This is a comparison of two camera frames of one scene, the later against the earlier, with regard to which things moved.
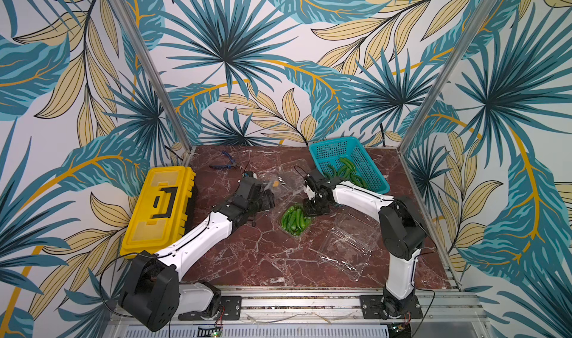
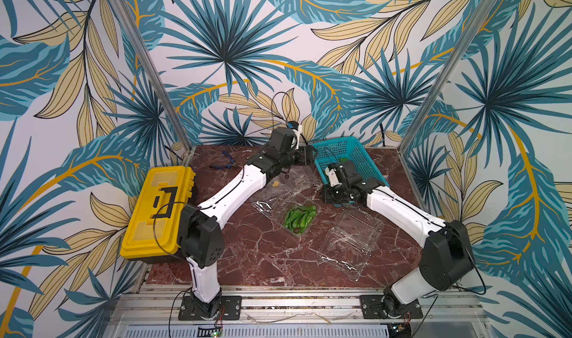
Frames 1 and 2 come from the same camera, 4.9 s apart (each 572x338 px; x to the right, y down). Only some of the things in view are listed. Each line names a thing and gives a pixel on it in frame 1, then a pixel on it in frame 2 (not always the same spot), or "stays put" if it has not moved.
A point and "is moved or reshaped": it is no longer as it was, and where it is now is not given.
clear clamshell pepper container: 290,177 stays put
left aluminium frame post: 150,62 stays put
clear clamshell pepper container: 294,220 is moved or reshaped
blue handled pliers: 229,166 stays put
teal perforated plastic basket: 325,153 stays put
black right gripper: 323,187 -> 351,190
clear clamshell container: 349,241 stays put
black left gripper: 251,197 -> 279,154
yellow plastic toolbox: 159,217 stays put
